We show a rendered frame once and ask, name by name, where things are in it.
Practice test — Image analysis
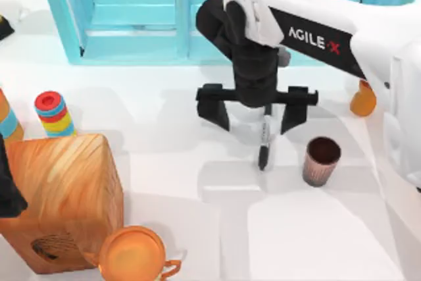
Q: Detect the pink cup with dark inside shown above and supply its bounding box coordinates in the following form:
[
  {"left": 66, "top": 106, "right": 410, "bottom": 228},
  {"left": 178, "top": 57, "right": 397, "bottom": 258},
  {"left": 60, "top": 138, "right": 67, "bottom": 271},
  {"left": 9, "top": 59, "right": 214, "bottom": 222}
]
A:
[{"left": 302, "top": 136, "right": 342, "bottom": 188}]

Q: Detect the wooden box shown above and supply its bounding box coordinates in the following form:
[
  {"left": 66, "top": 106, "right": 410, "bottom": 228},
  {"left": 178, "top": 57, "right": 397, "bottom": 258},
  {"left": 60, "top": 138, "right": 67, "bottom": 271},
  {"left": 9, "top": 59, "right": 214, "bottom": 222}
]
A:
[{"left": 0, "top": 132, "right": 126, "bottom": 275}]

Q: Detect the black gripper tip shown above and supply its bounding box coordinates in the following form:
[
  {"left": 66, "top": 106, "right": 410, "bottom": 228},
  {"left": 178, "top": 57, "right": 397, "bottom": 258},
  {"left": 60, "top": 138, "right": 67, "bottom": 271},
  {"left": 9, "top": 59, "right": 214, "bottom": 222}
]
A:
[{"left": 0, "top": 134, "right": 29, "bottom": 220}]

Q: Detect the pale grey rounded box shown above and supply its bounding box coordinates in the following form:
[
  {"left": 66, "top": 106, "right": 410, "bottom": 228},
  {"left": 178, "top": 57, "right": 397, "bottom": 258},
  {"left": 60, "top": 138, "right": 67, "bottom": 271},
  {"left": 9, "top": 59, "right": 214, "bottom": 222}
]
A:
[{"left": 278, "top": 47, "right": 292, "bottom": 68}]

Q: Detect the stack of coloured rings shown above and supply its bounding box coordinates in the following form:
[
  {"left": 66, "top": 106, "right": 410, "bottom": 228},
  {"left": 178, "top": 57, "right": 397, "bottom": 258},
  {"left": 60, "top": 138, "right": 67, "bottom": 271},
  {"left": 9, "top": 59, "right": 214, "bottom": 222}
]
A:
[{"left": 34, "top": 89, "right": 78, "bottom": 139}]

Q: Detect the orange vase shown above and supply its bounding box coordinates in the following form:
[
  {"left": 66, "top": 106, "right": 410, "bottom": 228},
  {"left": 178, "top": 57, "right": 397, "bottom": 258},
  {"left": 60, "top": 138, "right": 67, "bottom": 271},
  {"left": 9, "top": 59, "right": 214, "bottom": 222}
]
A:
[{"left": 349, "top": 80, "right": 377, "bottom": 118}]

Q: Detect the black flat object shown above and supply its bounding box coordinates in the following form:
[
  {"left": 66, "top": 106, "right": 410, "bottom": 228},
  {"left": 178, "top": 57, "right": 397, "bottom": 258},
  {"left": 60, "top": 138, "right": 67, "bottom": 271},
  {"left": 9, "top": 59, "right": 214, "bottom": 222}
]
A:
[{"left": 0, "top": 14, "right": 16, "bottom": 42}]

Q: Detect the light blue rack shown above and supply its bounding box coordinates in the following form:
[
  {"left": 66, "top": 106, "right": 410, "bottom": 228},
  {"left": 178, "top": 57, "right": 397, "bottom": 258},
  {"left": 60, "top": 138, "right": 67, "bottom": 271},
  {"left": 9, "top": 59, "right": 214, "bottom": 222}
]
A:
[{"left": 36, "top": 0, "right": 421, "bottom": 66}]

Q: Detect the orange cup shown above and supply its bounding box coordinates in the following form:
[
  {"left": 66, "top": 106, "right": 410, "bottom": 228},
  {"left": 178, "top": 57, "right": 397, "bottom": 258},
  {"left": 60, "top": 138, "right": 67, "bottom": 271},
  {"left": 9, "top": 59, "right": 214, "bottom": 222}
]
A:
[{"left": 96, "top": 225, "right": 182, "bottom": 281}]

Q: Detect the orange and blue striped stack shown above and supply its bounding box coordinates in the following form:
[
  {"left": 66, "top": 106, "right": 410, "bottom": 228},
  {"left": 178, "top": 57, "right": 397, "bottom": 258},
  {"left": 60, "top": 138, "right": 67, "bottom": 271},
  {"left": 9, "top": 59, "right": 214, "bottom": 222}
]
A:
[{"left": 0, "top": 88, "right": 26, "bottom": 145}]

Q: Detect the black marker pen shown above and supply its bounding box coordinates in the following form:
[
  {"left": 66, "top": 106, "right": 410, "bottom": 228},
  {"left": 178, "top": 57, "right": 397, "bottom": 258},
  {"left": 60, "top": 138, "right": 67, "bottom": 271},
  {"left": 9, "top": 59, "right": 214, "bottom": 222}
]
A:
[{"left": 257, "top": 103, "right": 274, "bottom": 172}]

